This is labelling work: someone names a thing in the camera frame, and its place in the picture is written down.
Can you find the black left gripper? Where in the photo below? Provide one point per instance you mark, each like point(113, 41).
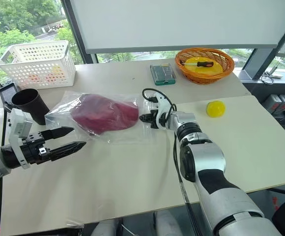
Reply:
point(34, 150)

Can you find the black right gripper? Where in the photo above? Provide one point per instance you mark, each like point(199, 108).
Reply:
point(153, 120)

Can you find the clear plastic bag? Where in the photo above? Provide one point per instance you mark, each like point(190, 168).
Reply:
point(59, 110)

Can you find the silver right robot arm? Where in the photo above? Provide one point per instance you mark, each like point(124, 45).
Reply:
point(206, 152)

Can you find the dark red cap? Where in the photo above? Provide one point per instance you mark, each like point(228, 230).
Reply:
point(103, 113)

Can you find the black plastic cup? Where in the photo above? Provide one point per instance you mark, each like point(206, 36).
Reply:
point(34, 108)

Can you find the green screwdriver bit case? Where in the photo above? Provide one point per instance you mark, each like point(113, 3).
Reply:
point(163, 73)

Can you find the orange toy fruit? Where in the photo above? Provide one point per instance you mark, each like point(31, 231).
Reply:
point(33, 78)
point(50, 77)

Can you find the yellow toy fruit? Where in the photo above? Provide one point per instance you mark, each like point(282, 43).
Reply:
point(57, 70)

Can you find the yellow ball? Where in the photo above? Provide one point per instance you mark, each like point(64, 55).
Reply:
point(215, 109)

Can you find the orange wicker basket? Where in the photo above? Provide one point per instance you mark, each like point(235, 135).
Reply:
point(204, 77)

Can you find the small black screen device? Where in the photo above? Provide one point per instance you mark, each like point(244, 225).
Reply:
point(7, 93)

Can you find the yellow plastic plate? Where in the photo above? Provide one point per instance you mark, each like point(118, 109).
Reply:
point(206, 70)

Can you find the white perforated plastic basket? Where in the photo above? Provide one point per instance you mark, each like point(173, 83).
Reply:
point(37, 61)

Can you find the grey rounded robot leg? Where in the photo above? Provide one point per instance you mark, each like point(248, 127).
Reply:
point(108, 227)
point(168, 225)

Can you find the white board panel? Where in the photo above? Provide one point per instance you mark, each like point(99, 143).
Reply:
point(177, 22)

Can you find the white power strip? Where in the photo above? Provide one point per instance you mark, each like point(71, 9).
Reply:
point(275, 75)

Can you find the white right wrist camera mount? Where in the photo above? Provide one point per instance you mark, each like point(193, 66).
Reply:
point(162, 105)

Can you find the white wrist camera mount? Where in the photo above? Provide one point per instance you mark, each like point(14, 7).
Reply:
point(18, 125)
point(162, 105)

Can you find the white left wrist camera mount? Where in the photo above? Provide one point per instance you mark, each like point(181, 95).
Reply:
point(18, 125)

